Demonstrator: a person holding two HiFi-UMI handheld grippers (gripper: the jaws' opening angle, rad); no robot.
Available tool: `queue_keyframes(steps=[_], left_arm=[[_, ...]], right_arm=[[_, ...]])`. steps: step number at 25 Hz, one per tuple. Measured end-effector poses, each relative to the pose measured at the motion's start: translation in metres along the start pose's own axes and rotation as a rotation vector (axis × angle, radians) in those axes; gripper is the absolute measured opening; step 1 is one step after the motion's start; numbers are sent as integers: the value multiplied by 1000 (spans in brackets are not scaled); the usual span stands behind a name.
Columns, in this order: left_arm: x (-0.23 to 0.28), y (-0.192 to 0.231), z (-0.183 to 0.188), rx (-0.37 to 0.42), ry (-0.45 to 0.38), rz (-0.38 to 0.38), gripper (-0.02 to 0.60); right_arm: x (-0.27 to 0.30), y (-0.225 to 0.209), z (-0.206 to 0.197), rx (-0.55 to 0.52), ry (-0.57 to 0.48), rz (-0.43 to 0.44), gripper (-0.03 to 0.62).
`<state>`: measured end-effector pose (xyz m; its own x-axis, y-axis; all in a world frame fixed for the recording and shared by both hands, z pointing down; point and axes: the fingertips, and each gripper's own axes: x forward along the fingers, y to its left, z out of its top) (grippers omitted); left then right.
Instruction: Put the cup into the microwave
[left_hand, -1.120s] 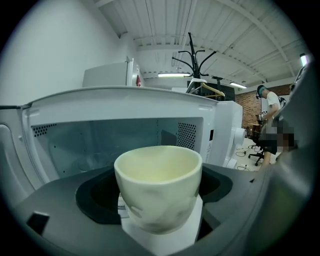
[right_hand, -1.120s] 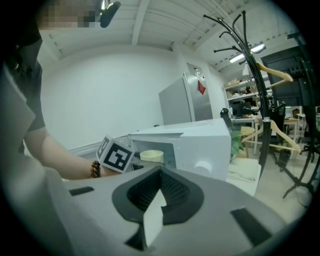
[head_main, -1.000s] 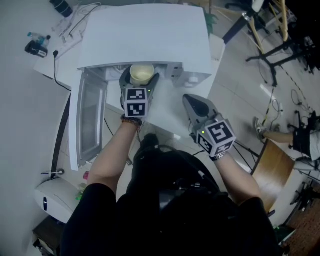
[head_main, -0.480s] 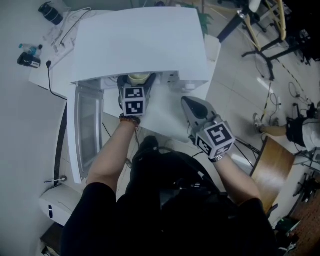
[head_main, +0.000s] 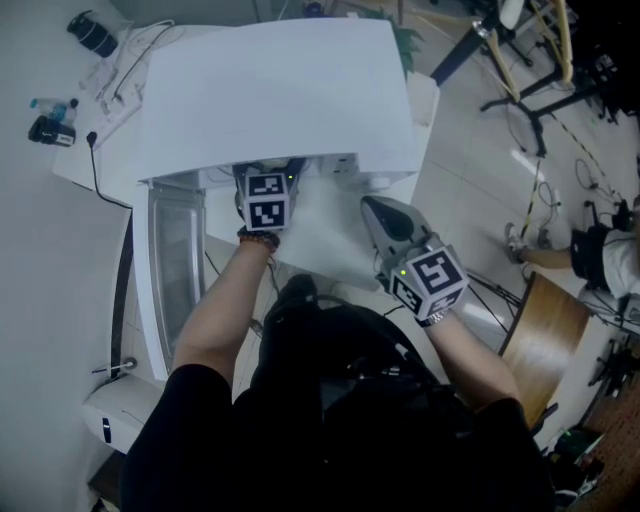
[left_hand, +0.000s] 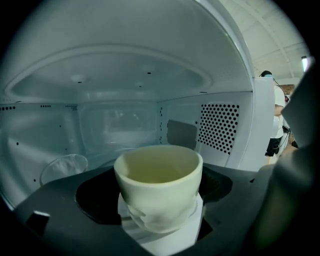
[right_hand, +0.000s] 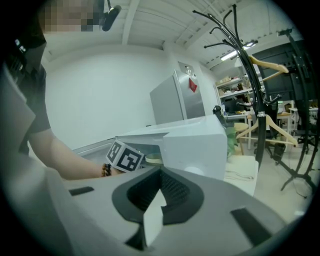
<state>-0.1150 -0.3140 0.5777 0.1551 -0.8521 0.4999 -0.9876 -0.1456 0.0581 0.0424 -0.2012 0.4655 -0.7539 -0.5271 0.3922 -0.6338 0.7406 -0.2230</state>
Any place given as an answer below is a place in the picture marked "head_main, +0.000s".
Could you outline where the green plant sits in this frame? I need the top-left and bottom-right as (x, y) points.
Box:
(387, 14), (426, 76)

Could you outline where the brown bead bracelet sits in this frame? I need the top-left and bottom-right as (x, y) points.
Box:
(236, 225), (282, 251)

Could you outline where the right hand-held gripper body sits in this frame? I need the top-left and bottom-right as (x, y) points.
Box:
(374, 232), (471, 322)

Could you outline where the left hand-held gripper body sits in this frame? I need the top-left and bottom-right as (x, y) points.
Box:
(232, 169), (301, 233)

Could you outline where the white cabinet appliance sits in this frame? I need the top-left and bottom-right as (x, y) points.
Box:
(130, 18), (420, 382)

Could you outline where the white blue pen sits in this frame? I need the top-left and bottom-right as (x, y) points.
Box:
(91, 357), (139, 376)

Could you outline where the person's black shoe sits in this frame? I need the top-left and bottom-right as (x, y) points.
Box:
(277, 273), (319, 309)

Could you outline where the dark brown low table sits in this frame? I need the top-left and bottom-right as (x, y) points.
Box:
(87, 449), (126, 512)

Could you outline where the black metal pole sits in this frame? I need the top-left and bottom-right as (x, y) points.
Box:
(429, 19), (496, 89)

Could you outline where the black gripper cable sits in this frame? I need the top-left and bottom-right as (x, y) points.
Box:
(267, 254), (284, 296)

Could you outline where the clear plastic bottle blue label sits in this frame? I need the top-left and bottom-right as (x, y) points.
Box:
(29, 97), (81, 125)

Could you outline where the person's black shirt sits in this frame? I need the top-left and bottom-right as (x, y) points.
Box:
(119, 299), (554, 512)

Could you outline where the person's right forearm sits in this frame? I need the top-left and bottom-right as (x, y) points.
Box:
(427, 317), (524, 411)

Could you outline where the white chair frame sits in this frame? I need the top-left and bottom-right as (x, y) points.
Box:
(499, 0), (526, 31)

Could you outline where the white round appliance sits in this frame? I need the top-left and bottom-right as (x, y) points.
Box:
(81, 374), (164, 455)

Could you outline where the person's left forearm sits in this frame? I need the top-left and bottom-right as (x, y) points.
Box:
(172, 239), (274, 396)

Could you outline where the black water bottle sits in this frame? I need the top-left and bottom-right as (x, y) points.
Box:
(67, 9), (120, 58)

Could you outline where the black power cable with plug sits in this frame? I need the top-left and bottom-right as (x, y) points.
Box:
(86, 130), (134, 210)

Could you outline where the black floor stand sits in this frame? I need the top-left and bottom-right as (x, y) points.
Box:
(479, 69), (601, 159)

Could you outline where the black table leg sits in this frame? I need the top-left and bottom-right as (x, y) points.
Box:
(110, 207), (136, 381)

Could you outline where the light wooden chair frame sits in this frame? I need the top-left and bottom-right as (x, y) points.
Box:
(484, 0), (576, 104)

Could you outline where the black chest pack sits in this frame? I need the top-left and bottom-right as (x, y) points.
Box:
(319, 357), (416, 416)

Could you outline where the black camera white label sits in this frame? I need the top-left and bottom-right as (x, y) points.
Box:
(28, 115), (77, 149)

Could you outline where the white cable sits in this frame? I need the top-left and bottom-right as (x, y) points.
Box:
(82, 19), (174, 114)

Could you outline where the brown wooden stool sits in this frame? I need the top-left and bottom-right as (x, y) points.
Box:
(499, 272), (594, 436)

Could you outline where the dark thin cable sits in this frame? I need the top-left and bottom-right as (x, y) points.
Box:
(112, 22), (176, 101)

